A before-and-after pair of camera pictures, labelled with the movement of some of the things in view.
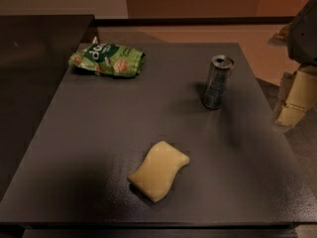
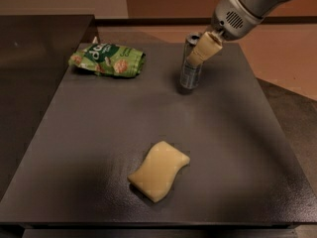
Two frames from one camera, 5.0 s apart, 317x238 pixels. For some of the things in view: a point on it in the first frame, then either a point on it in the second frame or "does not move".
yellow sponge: x=156 y=175 does not move
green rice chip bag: x=110 y=59 does not move
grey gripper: x=304 y=39 → x=233 y=23
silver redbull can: x=218 y=82 → x=191 y=75
